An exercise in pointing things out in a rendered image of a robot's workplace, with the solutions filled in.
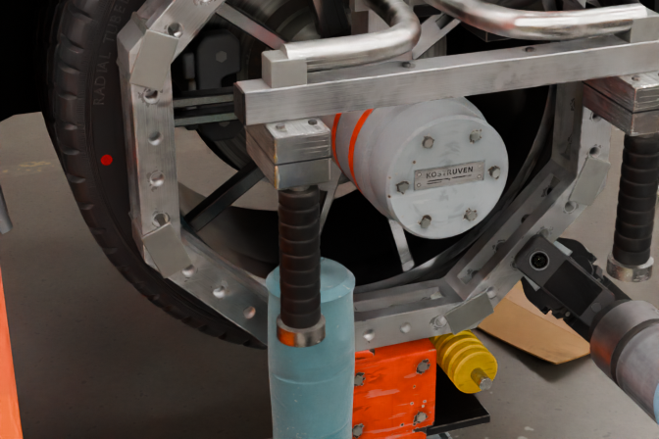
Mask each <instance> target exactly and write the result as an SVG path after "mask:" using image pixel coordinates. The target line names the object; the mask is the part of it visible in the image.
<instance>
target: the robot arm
mask: <svg viewBox="0 0 659 439"><path fill-rule="evenodd" d="M596 260H597V258H596V257H595V256H594V255H593V254H592V253H591V252H590V251H589V250H588V249H587V248H586V247H585V246H584V245H583V244H582V243H581V242H579V241H577V240H574V239H569V238H562V237H558V238H557V240H556V241H555V242H554V243H552V242H550V241H549V240H548V239H547V238H546V237H544V236H543V235H541V234H535V235H533V236H532V237H531V238H530V239H529V240H528V242H527V243H526V244H525V245H524V246H523V248H522V249H521V250H520V251H519V252H518V253H517V255H516V256H515V264H516V267H517V269H518V270H519V271H520V272H522V273H523V274H524V276H523V277H522V278H521V281H522V285H523V289H524V293H525V295H526V297H527V299H528V300H529V301H530V302H531V303H532V304H533V305H535V306H536V307H537V308H538V309H539V310H540V311H541V312H542V313H544V314H545V315H546V314H547V313H548V312H549V311H552V313H551V314H552V315H553V316H554V317H556V318H557V319H559V318H563V321H565V322H566V323H567V324H568V325H569V326H570V327H571V328H572V329H574V330H575V331H576V332H577V333H578V335H580V336H581V337H582V338H583V339H584V340H585V341H587V342H588V343H589V344H590V347H589V350H590V354H591V358H592V360H593V361H594V363H595V364H596V366H598V367H599V368H600V369H601V370H602V371H603V372H604V373H605V374H606V375H607V376H608V377H609V378H610V379H611V380H612V381H613V382H614V383H615V384H616V385H617V386H618V387H619V388H621V389H622V390H623V391H624V392H625V393H626V394H627V395H628V396H629V397H630V398H631V399H632V400H633V401H634V402H635V403H636V404H637V405H638V406H639V407H640V408H641V409H642V410H643V411H644V412H645V413H646V414H647V415H648V416H649V417H650V418H651V419H652V420H653V421H654V422H655V423H657V424H658V425H659V310H658V309H656V308H655V307H654V306H653V305H652V304H650V303H647V302H644V301H633V300H632V299H631V298H630V297H629V296H628V295H627V294H625V293H624V292H623V291H622V290H621V289H620V288H619V287H618V286H617V285H616V284H614V283H613V282H612V281H611V280H610V279H609V278H608V277H606V276H605V275H603V276H602V272H603V269H602V268H601V267H600V266H598V265H594V264H593V263H594V262H595V261H596Z"/></svg>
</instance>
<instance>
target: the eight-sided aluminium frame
mask: <svg viewBox="0 0 659 439"><path fill-rule="evenodd" d="M225 1H226V0H146V1H145V3H144V4H143V5H142V6H141V7H140V8H139V10H138V11H137V12H132V14H131V17H130V20H129V21H128V22H127V24H126V25H125V26H124V27H123V28H122V30H121V31H120V32H119V33H118V34H117V46H118V58H117V61H116V63H117V65H118V66H119V71H120V83H121V95H122V107H123V119H124V132H125V144H126V156H127V179H128V192H129V203H130V212H128V214H129V216H130V219H131V228H132V237H133V239H134V241H135V244H136V246H137V248H138V250H139V252H140V254H141V256H142V258H143V261H144V262H145V263H146V264H147V265H149V266H150V267H152V268H154V269H155V270H156V271H158V272H159V273H161V274H162V276H163V278H168V279H170V280H171V281H173V282H174V283H175V284H177V285H178V286H180V287H181V288H183V289H184V290H186V291H187V292H189V293H190V294H192V295H193V296H195V297H196V298H197V299H199V300H200V301H202V302H203V303H205V304H206V305H208V306H209V307H211V308H212V309H214V310H215V311H216V312H218V313H219V314H221V315H222V316H224V317H226V318H227V319H229V320H230V321H232V322H233V323H235V324H236V325H237V326H239V327H240V328H242V329H243V330H245V331H246V332H248V333H249V334H251V335H252V336H254V337H255V338H256V339H258V340H259V341H261V342H262V343H264V344H265V345H267V346H268V301H269V294H268V290H267V288H266V287H264V286H263V285H262V284H260V283H259V282H257V281H256V280H255V279H253V278H252V277H250V276H249V275H248V274H246V273H245V272H243V271H242V270H241V269H239V268H237V267H236V266H235V265H233V264H232V263H230V262H229V261H228V260H226V259H225V258H224V257H222V256H221V255H219V254H218V253H217V252H215V251H214V250H212V249H211V248H210V247H208V246H207V245H205V244H204V243H203V242H201V241H200V240H198V239H197V238H196V237H194V236H193V235H191V234H190V233H189V232H187V231H186V230H184V229H183V228H182V227H180V218H179V202H178V187H177V156H176V141H175V125H174V109H173V93H172V78H171V63H172V62H173V61H174V59H175V58H176V57H177V56H178V55H179V53H180V52H181V51H182V50H183V49H184V48H185V47H186V45H187V44H188V43H189V42H190V41H191V40H192V38H193V37H194V36H195V35H196V34H197V33H198V32H199V30H200V29H201V28H202V27H203V26H204V25H205V23H206V22H208V21H209V20H210V19H211V17H212V16H213V15H214V14H215V13H216V12H217V11H218V9H219V8H220V7H221V6H222V5H223V4H224V2H225ZM586 1H588V0H563V2H564V4H563V11H570V10H579V9H585V2H586ZM574 101H575V102H574ZM611 127H612V124H611V123H609V122H608V121H606V120H604V119H603V118H601V117H600V116H598V115H597V114H595V113H594V112H592V111H591V110H589V109H588V108H586V107H585V106H584V105H583V83H582V81H581V80H579V81H572V82H565V83H557V93H556V106H555V119H554V131H553V144H552V156H551V158H550V161H549V162H548V163H547V164H546V165H545V166H544V167H543V169H542V170H541V171H540V172H539V173H538V174H537V175H536V176H535V177H534V179H533V180H532V181H531V182H530V183H529V184H528V185H527V186H526V187H525V189H524V190H523V191H522V192H521V193H520V194H519V195H518V196H517V197H516V199H515V200H514V201H513V202H512V203H511V204H510V205H509V206H508V207H507V208H506V210H505V211H504V212H503V213H502V214H501V215H500V216H499V217H498V218H497V219H496V221H495V222H494V223H493V224H492V225H491V226H490V227H489V228H488V229H487V231H486V232H485V233H484V234H483V235H482V236H481V237H480V238H479V239H478V241H477V242H476V243H475V244H474V245H473V246H472V247H471V248H470V249H469V251H468V252H467V253H466V254H465V255H464V256H463V257H462V258H461V259H460V260H459V262H458V263H457V264H456V265H455V266H454V267H453V268H452V269H451V270H450V271H449V273H448V274H446V275H445V276H444V277H442V278H440V279H435V280H429V281H424V282H418V283H413V284H407V285H402V286H397V287H391V288H386V289H381V290H376V291H370V292H365V293H359V294H354V295H353V309H354V332H355V352H359V351H364V350H369V349H374V348H378V347H383V346H388V345H393V344H398V343H403V342H408V341H413V340H418V339H423V338H428V337H434V336H438V335H443V334H448V333H452V334H453V335H456V334H458V333H459V332H461V331H463V330H468V329H473V328H476V327H477V326H478V325H479V324H480V323H481V322H482V321H483V320H484V319H485V318H486V317H488V316H489V315H491V314H493V313H494V308H495V306H496V305H497V304H498V303H499V302H500V301H501V300H502V299H503V298H504V297H505V296H506V294H507V293H508V292H509V291H510V290H511V289H512V288H513V287H514V286H515V285H516V283H517V282H518V281H519V280H520V279H521V278H522V277H523V276H524V274H523V273H522V272H520V271H519V270H518V269H517V267H516V264H515V256H516V255H517V253H518V252H519V251H520V250H521V249H522V248H523V246H524V245H525V244H526V243H527V242H528V240H529V239H530V238H531V237H532V236H533V235H535V234H541V235H543V236H544V237H546V238H547V239H548V240H549V241H550V242H552V243H554V242H555V241H556V240H557V238H558V237H559V236H560V235H561V234H562V233H563V232H564V231H565V230H566V229H567V228H568V226H569V225H570V224H571V223H572V222H573V221H574V220H575V219H576V218H577V217H578V215H579V214H580V213H581V212H582V211H583V210H584V209H585V208H586V207H587V206H591V205H592V203H593V201H594V199H595V197H596V196H597V195H598V193H599V192H600V191H601V190H602V189H603V188H604V187H605V185H606V177H607V171H608V170H609V168H610V165H611V164H610V163H609V162H608V158H609V148H610V138H611Z"/></svg>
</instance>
